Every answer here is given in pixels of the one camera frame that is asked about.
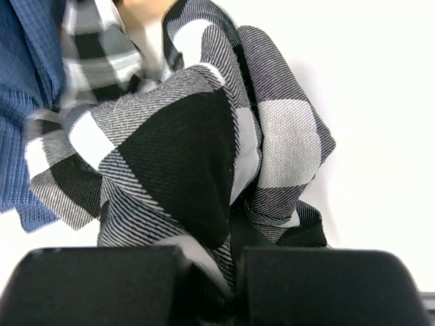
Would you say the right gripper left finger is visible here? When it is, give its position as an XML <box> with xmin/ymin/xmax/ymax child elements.
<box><xmin>1</xmin><ymin>246</ymin><xmax>190</xmax><ymax>325</ymax></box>

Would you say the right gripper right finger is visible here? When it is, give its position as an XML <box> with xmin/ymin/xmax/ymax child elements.
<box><xmin>234</xmin><ymin>247</ymin><xmax>432</xmax><ymax>325</ymax></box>

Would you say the black white checked shirt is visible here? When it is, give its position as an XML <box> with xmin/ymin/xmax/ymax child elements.
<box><xmin>23</xmin><ymin>0</ymin><xmax>337</xmax><ymax>300</ymax></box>

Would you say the blue checked shirt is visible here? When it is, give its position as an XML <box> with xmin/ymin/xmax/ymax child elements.
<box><xmin>1</xmin><ymin>1</ymin><xmax>66</xmax><ymax>232</ymax></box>

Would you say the wooden clothes rack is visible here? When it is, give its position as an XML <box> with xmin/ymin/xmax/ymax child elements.
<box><xmin>114</xmin><ymin>0</ymin><xmax>176</xmax><ymax>29</ymax></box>

